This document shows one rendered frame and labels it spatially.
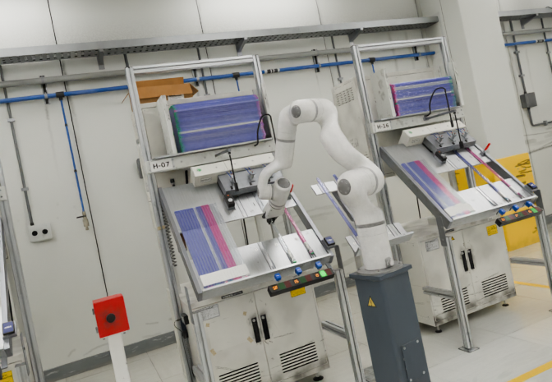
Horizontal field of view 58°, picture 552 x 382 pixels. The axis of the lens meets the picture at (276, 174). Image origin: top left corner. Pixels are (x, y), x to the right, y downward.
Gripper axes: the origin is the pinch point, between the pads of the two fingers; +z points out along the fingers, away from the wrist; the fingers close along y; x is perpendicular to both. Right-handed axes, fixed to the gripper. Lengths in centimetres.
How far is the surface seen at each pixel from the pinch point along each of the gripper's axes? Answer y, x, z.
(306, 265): -5.9, 31.2, -3.0
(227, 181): 13.6, -29.4, 0.6
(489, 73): -306, -136, 57
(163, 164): 44, -48, 0
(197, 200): 31.4, -25.5, 6.0
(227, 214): 19.4, -11.4, 3.5
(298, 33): -121, -207, 46
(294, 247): -4.5, 19.7, -2.0
